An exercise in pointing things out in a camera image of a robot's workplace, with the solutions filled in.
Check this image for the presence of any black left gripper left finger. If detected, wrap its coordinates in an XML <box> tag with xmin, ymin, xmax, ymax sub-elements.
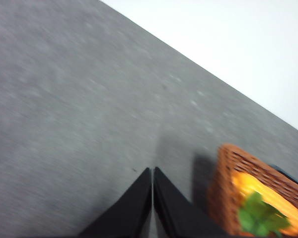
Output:
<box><xmin>78</xmin><ymin>168</ymin><xmax>152</xmax><ymax>238</ymax></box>

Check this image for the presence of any brown wicker basket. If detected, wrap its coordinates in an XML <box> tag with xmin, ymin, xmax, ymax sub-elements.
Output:
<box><xmin>207</xmin><ymin>144</ymin><xmax>298</xmax><ymax>237</ymax></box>

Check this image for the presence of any yellow toy corn cob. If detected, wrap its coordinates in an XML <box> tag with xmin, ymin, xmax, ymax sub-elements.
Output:
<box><xmin>231</xmin><ymin>172</ymin><xmax>298</xmax><ymax>235</ymax></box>

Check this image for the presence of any orange toy carrot with leaves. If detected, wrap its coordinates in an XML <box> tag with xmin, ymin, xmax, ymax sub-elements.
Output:
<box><xmin>238</xmin><ymin>191</ymin><xmax>291</xmax><ymax>238</ymax></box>

